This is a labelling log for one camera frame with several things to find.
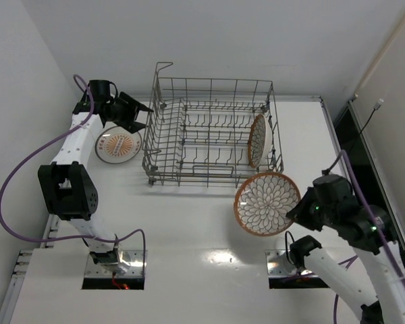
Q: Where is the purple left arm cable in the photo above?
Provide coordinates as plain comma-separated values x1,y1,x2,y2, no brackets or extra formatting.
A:
0,74,146,278

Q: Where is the black cable with grey plug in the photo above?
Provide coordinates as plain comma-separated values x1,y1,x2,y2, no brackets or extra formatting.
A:
344,98,385,159

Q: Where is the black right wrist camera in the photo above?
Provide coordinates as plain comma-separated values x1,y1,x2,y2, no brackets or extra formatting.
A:
370,205,398,242

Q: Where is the floral plate orange rim front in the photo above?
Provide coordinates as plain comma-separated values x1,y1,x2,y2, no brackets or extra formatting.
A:
233,172,301,237

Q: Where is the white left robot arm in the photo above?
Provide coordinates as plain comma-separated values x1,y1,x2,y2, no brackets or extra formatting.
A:
38,92,152,275

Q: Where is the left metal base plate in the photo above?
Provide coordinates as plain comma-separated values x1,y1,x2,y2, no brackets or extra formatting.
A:
84,250,147,279

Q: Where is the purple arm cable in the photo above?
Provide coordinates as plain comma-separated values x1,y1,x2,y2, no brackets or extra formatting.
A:
0,74,146,278
283,150,405,324

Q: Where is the floral plate orange rim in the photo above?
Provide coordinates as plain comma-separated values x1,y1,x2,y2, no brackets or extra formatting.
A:
248,114,273,168
233,172,301,237

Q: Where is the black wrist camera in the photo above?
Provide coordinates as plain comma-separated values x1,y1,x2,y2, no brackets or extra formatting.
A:
88,80,118,102
370,205,398,242

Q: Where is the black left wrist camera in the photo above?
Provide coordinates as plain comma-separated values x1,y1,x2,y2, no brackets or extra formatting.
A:
88,80,118,102

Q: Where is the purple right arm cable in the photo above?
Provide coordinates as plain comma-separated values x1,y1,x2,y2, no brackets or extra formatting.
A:
283,150,405,324

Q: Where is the orange sunburst glass plate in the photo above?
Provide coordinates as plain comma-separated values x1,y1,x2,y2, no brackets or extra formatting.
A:
94,126,142,165

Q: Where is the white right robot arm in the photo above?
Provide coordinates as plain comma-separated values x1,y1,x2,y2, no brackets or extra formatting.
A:
288,174,405,323

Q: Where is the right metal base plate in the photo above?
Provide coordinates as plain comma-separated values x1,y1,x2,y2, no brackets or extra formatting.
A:
265,250,317,279

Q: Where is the grey wire dish rack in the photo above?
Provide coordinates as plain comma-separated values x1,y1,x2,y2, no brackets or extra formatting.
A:
142,61,284,187

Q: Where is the metal base plate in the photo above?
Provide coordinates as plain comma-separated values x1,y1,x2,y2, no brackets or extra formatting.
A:
265,250,317,279
84,250,147,279

